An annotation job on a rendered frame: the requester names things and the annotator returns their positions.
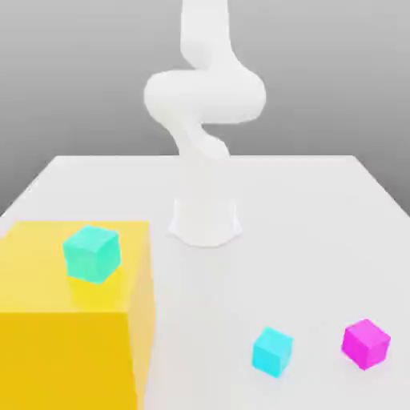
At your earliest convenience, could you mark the small teal cube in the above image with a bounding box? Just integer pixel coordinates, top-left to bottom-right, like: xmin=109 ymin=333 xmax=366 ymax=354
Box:
xmin=62 ymin=224 xmax=122 ymax=286

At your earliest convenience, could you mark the small cyan cube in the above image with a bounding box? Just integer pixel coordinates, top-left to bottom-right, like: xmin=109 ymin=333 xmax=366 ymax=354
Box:
xmin=251 ymin=326 xmax=295 ymax=380

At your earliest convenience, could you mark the small magenta cube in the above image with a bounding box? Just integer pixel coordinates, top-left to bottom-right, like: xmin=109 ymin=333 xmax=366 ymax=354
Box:
xmin=340 ymin=318 xmax=392 ymax=372

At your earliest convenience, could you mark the large yellow box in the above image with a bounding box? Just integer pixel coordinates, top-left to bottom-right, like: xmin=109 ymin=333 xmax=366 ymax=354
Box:
xmin=0 ymin=220 xmax=157 ymax=410

